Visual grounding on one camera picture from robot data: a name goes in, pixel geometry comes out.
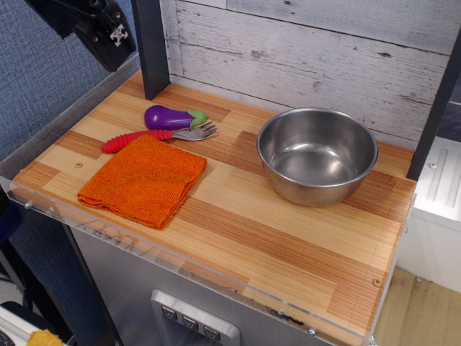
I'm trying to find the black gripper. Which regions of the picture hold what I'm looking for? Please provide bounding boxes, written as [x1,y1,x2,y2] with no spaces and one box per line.
[25,0,136,72]

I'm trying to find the orange knitted cloth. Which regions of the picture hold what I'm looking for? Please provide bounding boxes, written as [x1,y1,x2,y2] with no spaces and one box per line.
[78,135,207,230]

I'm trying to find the purple toy eggplant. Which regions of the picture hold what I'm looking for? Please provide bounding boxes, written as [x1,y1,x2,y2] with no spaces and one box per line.
[144,105,208,130]

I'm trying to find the stainless steel bowl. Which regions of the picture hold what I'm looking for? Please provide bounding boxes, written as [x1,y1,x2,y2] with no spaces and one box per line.
[256,108,379,208]

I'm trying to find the stainless steel cabinet front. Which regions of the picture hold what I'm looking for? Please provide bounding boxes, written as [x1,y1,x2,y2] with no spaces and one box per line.
[70,228,323,345]

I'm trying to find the clear acrylic front guard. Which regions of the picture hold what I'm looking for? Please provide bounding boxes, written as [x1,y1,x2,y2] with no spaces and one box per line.
[1,178,375,345]

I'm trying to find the silver button control panel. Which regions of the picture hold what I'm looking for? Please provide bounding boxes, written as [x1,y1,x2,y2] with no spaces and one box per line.
[151,289,241,345]

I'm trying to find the white side counter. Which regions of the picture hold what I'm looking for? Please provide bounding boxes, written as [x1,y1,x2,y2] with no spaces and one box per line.
[396,137,460,292]

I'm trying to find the dark grey left post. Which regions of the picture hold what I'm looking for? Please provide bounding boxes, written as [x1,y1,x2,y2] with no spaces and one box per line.
[131,0,170,100]

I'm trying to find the dark grey post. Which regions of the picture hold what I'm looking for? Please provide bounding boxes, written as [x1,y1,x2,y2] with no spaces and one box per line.
[406,32,460,181]
[131,0,170,100]

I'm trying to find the red handled metal fork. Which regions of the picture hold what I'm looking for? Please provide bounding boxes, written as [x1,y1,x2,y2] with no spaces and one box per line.
[101,120,220,155]

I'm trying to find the dark grey right post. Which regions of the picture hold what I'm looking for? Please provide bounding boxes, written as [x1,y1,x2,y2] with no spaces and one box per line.
[406,32,460,181]

